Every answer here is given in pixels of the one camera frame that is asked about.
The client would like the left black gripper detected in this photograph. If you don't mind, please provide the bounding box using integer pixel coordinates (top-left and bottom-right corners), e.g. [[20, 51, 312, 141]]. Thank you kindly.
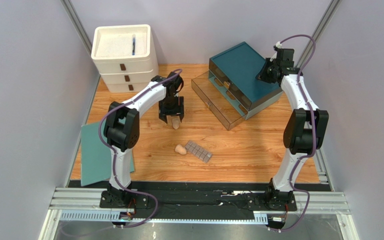
[[159, 95, 185, 124]]

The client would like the clear drawer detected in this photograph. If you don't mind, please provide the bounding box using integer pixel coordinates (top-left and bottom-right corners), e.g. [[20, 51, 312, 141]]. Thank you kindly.
[[191, 71, 248, 131], [209, 58, 256, 111]]

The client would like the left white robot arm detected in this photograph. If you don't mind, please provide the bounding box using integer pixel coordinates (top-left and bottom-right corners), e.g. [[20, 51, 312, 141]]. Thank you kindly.
[[98, 70, 185, 208]]

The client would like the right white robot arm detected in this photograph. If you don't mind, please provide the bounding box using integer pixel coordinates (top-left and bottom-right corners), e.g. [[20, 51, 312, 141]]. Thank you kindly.
[[256, 46, 329, 210]]

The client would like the teal drawer cabinet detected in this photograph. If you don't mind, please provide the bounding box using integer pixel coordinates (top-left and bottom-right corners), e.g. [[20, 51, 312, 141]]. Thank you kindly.
[[209, 42, 283, 120]]

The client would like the eyeshadow palette clear case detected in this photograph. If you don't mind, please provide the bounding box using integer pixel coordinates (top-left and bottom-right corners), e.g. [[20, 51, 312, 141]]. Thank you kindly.
[[185, 140, 213, 163]]

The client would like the blue pen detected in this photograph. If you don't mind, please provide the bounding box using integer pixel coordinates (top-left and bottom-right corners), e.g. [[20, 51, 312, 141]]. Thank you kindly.
[[131, 34, 137, 56]]

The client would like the white three-drawer organizer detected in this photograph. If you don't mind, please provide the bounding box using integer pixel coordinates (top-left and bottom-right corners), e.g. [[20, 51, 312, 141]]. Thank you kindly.
[[91, 24, 159, 93]]

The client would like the teal board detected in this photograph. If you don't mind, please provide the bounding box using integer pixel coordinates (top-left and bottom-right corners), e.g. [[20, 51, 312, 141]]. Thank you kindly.
[[80, 122, 134, 188]]

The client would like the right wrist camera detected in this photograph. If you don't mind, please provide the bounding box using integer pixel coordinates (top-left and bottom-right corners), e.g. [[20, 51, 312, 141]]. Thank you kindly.
[[270, 41, 283, 62]]

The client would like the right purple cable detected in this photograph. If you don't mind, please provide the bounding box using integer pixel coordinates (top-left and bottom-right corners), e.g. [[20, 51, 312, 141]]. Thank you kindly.
[[265, 34, 317, 233]]

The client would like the purple cable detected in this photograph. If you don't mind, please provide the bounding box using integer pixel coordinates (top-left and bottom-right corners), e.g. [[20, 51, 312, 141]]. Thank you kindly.
[[98, 68, 184, 229], [265, 34, 317, 233]]

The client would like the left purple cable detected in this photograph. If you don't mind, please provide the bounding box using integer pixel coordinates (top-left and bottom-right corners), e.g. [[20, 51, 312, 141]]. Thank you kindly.
[[98, 68, 184, 229]]

